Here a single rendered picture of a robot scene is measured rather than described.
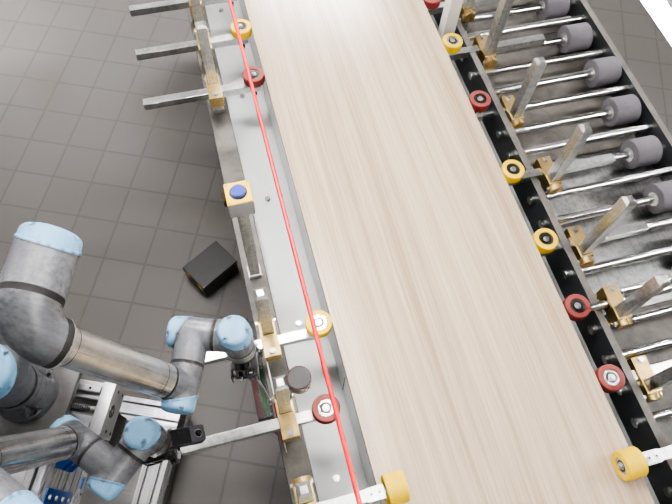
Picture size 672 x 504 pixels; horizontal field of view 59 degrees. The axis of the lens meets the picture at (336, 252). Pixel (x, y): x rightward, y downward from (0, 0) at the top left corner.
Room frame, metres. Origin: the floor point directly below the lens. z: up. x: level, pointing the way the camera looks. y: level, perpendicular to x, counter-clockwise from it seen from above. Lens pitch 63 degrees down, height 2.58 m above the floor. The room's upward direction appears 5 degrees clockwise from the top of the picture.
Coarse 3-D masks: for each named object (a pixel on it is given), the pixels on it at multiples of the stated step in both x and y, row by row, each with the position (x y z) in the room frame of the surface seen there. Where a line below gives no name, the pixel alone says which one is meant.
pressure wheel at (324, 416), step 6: (318, 396) 0.38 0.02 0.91; (324, 396) 0.38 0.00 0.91; (318, 402) 0.36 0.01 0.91; (324, 402) 0.37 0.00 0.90; (330, 402) 0.37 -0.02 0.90; (336, 402) 0.37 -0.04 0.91; (312, 408) 0.35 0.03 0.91; (318, 408) 0.35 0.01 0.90; (324, 408) 0.35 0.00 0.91; (330, 408) 0.35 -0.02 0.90; (318, 414) 0.33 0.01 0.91; (324, 414) 0.33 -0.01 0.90; (330, 414) 0.34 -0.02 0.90; (318, 420) 0.32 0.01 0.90; (324, 420) 0.32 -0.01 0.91; (330, 420) 0.32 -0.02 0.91
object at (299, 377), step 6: (300, 366) 0.40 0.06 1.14; (294, 372) 0.38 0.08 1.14; (300, 372) 0.38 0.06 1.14; (306, 372) 0.38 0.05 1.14; (288, 378) 0.36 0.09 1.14; (294, 378) 0.37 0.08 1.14; (300, 378) 0.37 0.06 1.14; (306, 378) 0.37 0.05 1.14; (294, 384) 0.35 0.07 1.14; (300, 384) 0.35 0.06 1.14; (306, 384) 0.35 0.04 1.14
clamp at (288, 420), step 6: (276, 402) 0.36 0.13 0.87; (276, 408) 0.35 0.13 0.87; (282, 414) 0.33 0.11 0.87; (288, 414) 0.33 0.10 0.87; (294, 414) 0.33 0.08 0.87; (282, 420) 0.31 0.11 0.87; (288, 420) 0.32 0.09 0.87; (294, 420) 0.32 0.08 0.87; (282, 426) 0.30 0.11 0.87; (288, 426) 0.30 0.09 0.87; (294, 426) 0.30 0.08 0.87; (282, 432) 0.28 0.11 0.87; (294, 432) 0.28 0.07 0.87; (282, 438) 0.27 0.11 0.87; (288, 438) 0.27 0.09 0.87; (294, 438) 0.27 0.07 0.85
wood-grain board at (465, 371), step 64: (256, 0) 1.94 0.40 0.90; (320, 0) 1.97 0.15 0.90; (384, 0) 2.00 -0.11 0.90; (320, 64) 1.63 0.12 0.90; (384, 64) 1.65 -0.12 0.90; (448, 64) 1.68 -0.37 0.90; (320, 128) 1.33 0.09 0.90; (384, 128) 1.35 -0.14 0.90; (448, 128) 1.37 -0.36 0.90; (320, 192) 1.06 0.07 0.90; (384, 192) 1.08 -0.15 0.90; (448, 192) 1.10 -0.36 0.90; (320, 256) 0.82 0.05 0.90; (384, 256) 0.84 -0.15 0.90; (448, 256) 0.86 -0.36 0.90; (512, 256) 0.88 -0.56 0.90; (384, 320) 0.63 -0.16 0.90; (448, 320) 0.64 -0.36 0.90; (512, 320) 0.66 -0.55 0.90; (384, 384) 0.43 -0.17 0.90; (448, 384) 0.45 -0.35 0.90; (512, 384) 0.46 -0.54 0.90; (576, 384) 0.48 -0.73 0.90; (384, 448) 0.26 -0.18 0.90; (448, 448) 0.27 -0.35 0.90; (512, 448) 0.29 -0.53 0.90; (576, 448) 0.30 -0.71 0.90
